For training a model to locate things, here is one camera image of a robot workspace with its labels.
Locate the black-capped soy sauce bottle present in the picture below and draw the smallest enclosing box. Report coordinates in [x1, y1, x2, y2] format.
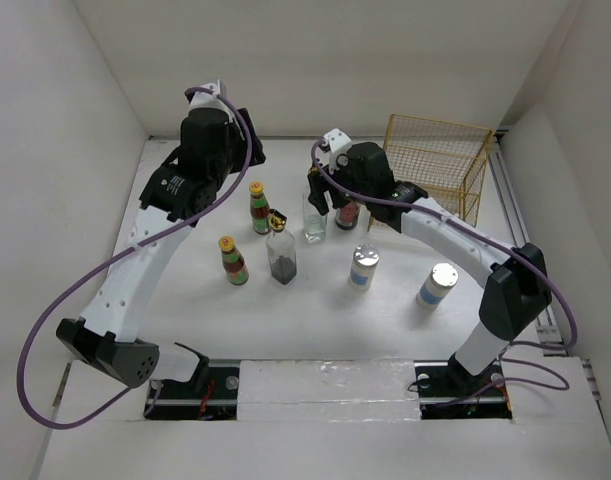
[335, 200, 361, 231]

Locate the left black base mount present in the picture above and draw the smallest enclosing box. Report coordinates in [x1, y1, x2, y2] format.
[144, 359, 241, 421]

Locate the front yellow-capped sauce bottle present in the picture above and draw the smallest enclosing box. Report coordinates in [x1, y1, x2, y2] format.
[218, 236, 249, 286]

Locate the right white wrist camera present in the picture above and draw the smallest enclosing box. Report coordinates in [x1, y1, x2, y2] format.
[321, 128, 352, 172]

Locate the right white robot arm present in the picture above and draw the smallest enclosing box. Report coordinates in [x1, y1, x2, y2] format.
[308, 138, 554, 394]

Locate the left white blue shaker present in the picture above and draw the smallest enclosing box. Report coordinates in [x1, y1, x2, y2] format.
[348, 244, 380, 291]

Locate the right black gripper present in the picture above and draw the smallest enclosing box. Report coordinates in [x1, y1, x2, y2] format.
[307, 153, 373, 215]

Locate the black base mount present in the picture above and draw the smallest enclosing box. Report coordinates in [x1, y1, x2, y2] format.
[407, 361, 513, 420]
[144, 359, 241, 421]

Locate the gold wire basket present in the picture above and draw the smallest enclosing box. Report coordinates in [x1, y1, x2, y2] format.
[383, 114, 494, 227]

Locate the white blue shaker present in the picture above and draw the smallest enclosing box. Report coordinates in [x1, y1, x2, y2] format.
[348, 244, 380, 291]
[416, 263, 459, 310]

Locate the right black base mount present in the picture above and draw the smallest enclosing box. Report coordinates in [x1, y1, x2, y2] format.
[407, 361, 513, 420]

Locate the rear yellow-capped sauce bottle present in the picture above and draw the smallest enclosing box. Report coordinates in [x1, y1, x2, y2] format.
[249, 181, 270, 235]

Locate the right white blue shaker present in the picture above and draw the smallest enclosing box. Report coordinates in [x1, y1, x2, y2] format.
[416, 263, 459, 310]

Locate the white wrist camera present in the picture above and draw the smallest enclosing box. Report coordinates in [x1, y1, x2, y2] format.
[184, 79, 229, 114]
[321, 128, 352, 172]

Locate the clear square glass bottle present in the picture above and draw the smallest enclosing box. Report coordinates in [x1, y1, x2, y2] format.
[302, 187, 327, 243]

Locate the yellow-capped sauce bottle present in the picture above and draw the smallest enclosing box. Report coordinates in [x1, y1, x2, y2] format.
[218, 236, 249, 286]
[249, 181, 270, 235]

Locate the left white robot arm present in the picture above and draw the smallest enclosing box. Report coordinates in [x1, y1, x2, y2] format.
[56, 107, 265, 397]

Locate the aluminium side rail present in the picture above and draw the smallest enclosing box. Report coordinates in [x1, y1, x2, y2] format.
[488, 125, 569, 356]

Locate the gold-capped dark liquid bottle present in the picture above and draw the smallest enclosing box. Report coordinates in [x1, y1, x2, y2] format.
[266, 209, 297, 285]

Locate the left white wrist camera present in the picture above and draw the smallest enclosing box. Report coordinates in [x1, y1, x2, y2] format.
[184, 79, 229, 114]

